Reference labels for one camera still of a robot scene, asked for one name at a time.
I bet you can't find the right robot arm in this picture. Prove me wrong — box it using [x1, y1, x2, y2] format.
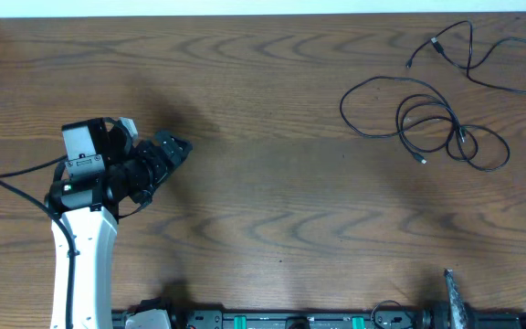
[412, 269, 526, 329]

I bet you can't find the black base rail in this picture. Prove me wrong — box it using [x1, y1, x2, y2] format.
[111, 299, 526, 329]

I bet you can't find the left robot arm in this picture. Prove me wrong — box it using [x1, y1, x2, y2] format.
[46, 118, 193, 328]

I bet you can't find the white back board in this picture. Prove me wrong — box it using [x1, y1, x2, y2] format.
[0, 0, 526, 18]

